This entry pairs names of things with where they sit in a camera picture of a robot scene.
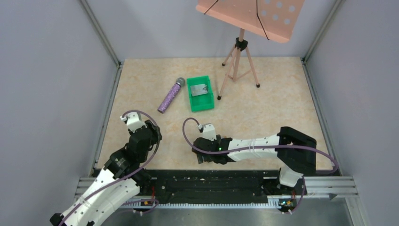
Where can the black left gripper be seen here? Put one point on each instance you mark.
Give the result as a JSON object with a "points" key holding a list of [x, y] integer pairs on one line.
{"points": [[154, 131]]}

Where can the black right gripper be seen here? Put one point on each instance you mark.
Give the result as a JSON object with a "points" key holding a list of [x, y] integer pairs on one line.
{"points": [[201, 152]]}

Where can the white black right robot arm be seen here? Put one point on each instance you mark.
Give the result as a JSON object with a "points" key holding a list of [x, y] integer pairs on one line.
{"points": [[289, 145]]}

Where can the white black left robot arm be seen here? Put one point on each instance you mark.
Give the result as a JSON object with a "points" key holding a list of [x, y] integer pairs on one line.
{"points": [[122, 177]]}

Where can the green plastic bin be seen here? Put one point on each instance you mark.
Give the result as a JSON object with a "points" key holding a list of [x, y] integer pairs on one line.
{"points": [[203, 102]]}

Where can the purple glitter microphone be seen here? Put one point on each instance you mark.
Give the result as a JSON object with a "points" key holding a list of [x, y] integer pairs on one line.
{"points": [[180, 82]]}

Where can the pink music stand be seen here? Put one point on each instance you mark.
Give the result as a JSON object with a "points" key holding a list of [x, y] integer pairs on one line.
{"points": [[271, 19]]}

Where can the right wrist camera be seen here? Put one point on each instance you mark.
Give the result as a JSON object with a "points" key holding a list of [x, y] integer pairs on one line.
{"points": [[207, 131]]}

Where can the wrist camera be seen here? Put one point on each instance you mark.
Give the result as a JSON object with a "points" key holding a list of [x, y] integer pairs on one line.
{"points": [[133, 121], [207, 131]]}

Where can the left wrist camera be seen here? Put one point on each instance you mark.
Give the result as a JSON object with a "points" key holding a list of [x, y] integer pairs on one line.
{"points": [[133, 121]]}

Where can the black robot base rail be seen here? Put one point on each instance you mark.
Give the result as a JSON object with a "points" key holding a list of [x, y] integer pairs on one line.
{"points": [[235, 189]]}

